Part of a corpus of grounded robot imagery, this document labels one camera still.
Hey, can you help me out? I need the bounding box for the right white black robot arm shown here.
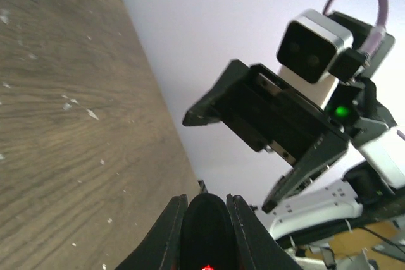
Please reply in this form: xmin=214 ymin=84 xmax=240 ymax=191
xmin=183 ymin=9 xmax=404 ymax=247

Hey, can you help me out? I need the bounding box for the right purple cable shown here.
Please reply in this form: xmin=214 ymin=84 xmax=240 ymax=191
xmin=322 ymin=0 xmax=389 ymax=62

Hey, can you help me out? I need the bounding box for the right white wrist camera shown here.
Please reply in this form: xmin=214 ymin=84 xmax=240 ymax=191
xmin=277 ymin=9 xmax=354 ymax=109

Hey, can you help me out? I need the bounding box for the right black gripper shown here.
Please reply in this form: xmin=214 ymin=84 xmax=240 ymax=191
xmin=182 ymin=59 xmax=351 ymax=214

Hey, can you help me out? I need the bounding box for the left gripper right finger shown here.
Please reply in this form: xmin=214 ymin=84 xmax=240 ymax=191
xmin=226 ymin=194 xmax=301 ymax=270

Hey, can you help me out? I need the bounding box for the black remote control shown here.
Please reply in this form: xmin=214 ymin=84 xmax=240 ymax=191
xmin=179 ymin=193 xmax=237 ymax=269

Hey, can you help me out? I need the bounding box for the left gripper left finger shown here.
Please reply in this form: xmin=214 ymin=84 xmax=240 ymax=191
xmin=116 ymin=194 xmax=187 ymax=270

